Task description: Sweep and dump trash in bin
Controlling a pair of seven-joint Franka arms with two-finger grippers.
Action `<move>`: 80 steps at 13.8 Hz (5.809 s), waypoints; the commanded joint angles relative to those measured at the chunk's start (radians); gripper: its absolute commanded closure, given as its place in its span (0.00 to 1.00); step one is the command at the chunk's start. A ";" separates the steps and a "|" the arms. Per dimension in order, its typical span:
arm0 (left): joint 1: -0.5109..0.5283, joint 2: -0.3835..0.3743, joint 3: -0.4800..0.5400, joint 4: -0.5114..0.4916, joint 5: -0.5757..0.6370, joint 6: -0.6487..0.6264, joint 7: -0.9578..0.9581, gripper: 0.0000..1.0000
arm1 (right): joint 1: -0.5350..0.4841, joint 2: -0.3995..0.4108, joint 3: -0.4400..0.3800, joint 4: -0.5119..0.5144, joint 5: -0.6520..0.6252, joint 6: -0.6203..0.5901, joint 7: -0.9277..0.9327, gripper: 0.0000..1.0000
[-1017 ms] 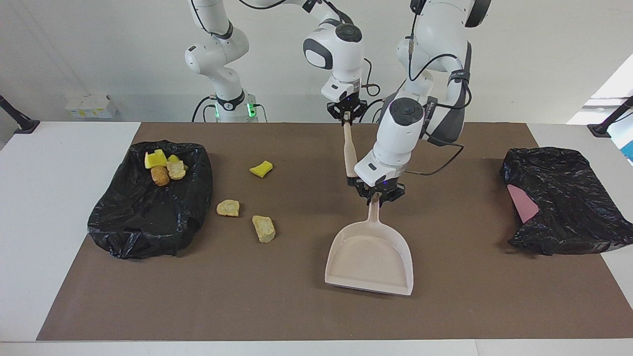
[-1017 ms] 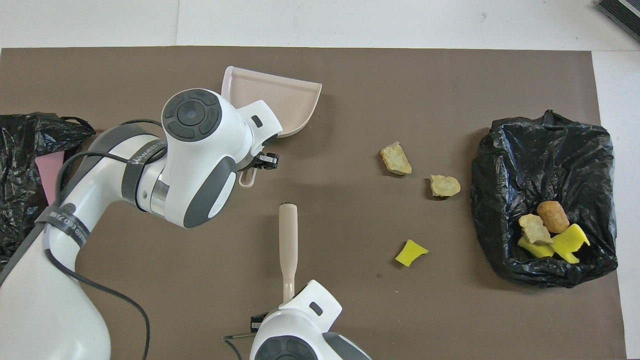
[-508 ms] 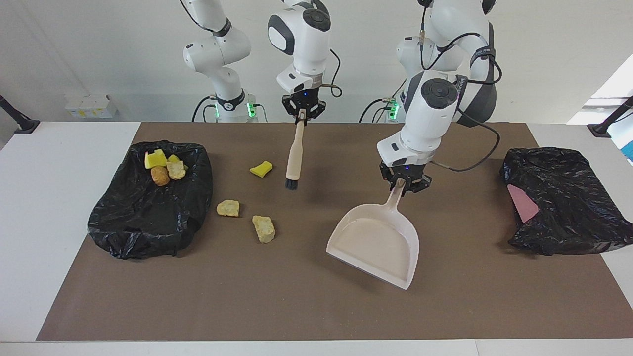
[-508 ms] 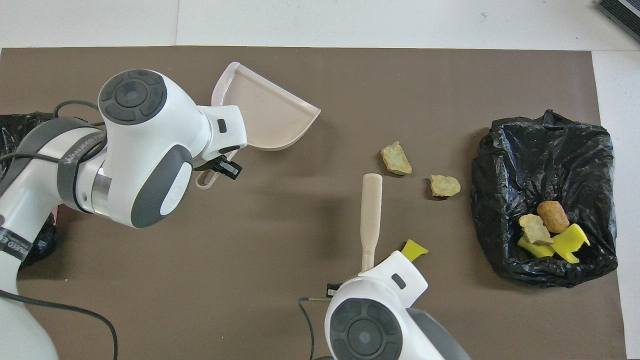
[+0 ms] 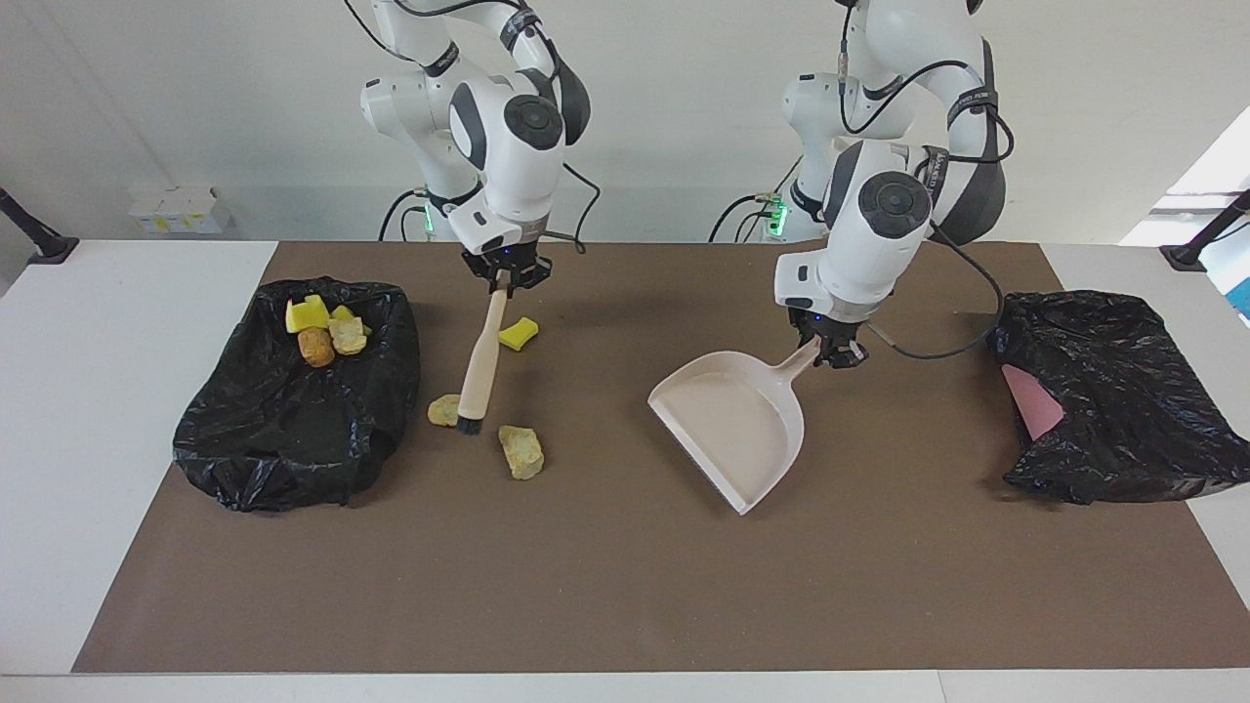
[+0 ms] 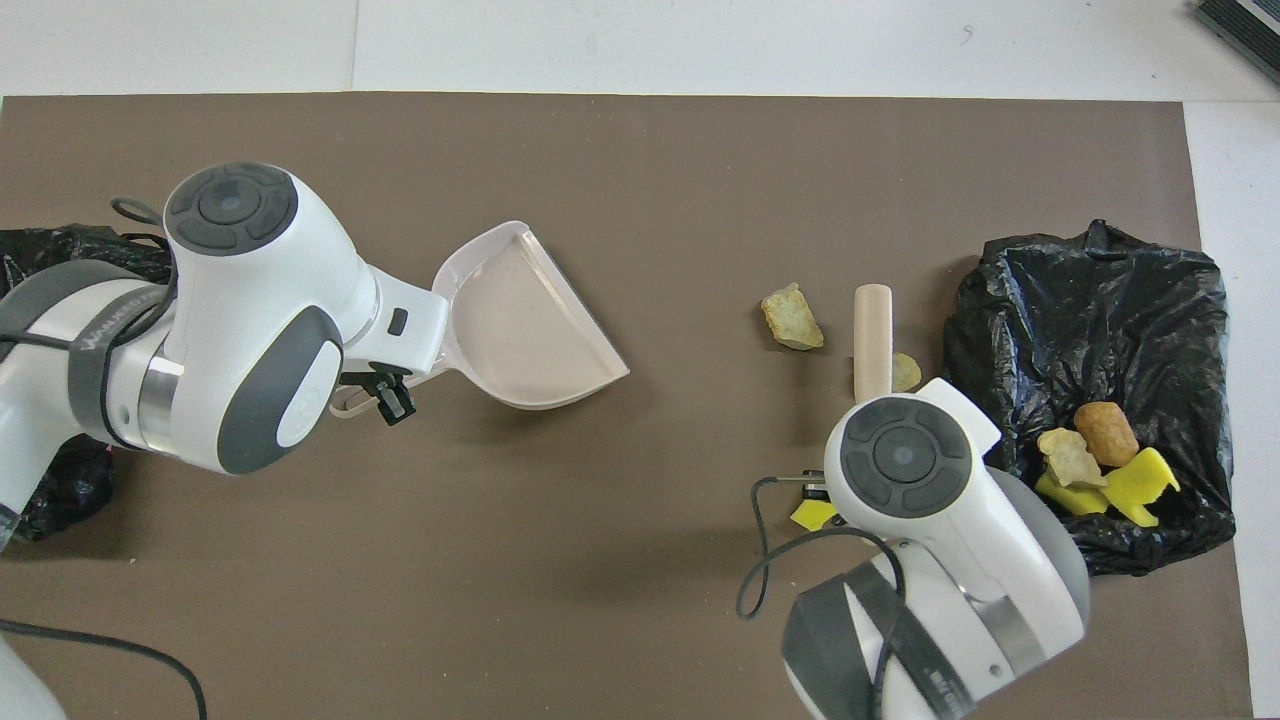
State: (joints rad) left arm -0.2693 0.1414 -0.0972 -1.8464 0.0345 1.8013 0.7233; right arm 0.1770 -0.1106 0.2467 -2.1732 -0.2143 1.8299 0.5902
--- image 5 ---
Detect black base cable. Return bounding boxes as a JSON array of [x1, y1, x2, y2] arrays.
[[379, 188, 436, 242], [710, 193, 782, 243]]

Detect brown table mat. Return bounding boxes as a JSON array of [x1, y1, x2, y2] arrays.
[[71, 241, 1250, 675]]

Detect black plastic trash bag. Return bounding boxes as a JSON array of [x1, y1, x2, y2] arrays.
[[984, 289, 1250, 507], [173, 276, 422, 514]]

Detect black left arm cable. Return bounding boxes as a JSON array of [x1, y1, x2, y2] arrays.
[[838, 0, 1017, 360]]

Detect white wall socket box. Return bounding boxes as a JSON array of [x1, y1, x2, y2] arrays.
[[128, 184, 234, 235]]

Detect pink bin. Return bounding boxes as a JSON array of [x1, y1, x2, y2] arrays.
[[1001, 363, 1065, 442]]

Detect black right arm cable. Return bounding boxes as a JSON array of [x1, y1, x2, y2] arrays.
[[344, 0, 604, 257]]

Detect black clamp stand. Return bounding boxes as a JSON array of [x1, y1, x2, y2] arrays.
[[1159, 190, 1250, 272], [0, 187, 79, 267]]

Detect beige hand brush black bristles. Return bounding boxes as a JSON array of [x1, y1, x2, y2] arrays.
[[455, 273, 512, 437]]

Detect beige plastic dustpan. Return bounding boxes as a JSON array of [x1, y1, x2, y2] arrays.
[[647, 337, 824, 517]]

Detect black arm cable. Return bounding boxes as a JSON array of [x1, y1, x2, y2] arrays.
[[838, 0, 1017, 360], [344, 0, 604, 257]]

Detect brown cork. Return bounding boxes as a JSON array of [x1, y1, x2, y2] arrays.
[[297, 326, 337, 370]]

